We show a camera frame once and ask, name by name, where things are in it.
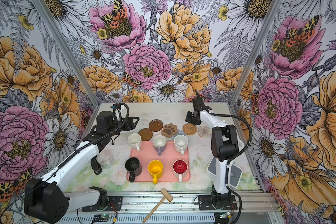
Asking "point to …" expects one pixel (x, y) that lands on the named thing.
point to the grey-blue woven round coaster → (179, 132)
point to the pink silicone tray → (147, 153)
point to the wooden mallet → (166, 195)
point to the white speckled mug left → (135, 141)
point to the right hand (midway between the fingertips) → (188, 122)
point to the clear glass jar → (105, 158)
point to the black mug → (132, 165)
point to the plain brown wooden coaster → (145, 134)
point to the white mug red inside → (180, 167)
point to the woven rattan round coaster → (189, 129)
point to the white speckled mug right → (180, 143)
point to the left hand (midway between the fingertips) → (134, 122)
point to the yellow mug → (156, 168)
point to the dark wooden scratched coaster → (156, 125)
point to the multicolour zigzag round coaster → (204, 131)
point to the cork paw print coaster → (169, 130)
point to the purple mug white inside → (159, 142)
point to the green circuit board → (101, 217)
